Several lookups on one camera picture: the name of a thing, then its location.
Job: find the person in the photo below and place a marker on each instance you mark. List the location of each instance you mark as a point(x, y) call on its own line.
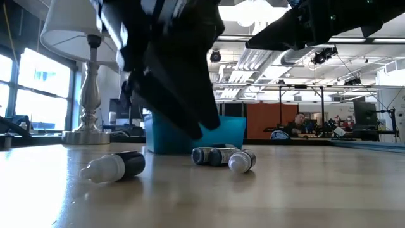
point(299, 122)

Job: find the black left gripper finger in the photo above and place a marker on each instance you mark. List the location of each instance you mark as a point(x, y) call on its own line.
point(186, 79)
point(164, 111)

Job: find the small black-labelled dropper bottle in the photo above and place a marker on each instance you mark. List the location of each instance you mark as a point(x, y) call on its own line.
point(126, 164)

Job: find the white-shade silver table lamp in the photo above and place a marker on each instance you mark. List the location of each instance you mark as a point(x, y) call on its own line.
point(69, 31)

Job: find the orange partition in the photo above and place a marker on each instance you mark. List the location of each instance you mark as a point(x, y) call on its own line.
point(262, 120)

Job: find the black ceiling spotlight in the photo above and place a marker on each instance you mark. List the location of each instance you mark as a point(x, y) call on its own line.
point(215, 57)

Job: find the black aluminium table frame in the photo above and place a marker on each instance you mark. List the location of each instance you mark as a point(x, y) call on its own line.
point(126, 139)

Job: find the white and blue helmet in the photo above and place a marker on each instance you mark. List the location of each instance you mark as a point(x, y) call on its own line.
point(280, 135)

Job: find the small dark blue dropper bottle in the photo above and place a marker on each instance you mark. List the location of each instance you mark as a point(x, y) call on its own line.
point(220, 157)

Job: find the small white bottle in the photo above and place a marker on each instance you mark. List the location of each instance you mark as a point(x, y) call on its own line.
point(23, 127)

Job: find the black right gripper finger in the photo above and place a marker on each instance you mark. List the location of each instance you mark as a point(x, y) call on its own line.
point(281, 35)

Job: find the black ceiling camera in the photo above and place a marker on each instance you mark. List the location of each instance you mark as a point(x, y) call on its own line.
point(321, 57)

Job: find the small dark green dropper bottle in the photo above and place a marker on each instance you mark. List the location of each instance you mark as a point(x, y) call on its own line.
point(242, 162)

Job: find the distant black rig frame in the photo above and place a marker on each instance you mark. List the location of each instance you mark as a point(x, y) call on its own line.
point(300, 86)

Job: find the black monitor on stand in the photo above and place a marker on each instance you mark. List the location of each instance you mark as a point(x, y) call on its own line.
point(364, 114)

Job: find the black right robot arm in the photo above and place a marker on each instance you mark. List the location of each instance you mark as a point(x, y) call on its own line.
point(397, 8)

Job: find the teal plastic bin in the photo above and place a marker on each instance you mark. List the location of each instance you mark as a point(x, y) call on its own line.
point(231, 133)

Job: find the long ceiling light bar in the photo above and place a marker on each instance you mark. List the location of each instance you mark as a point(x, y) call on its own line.
point(234, 38)

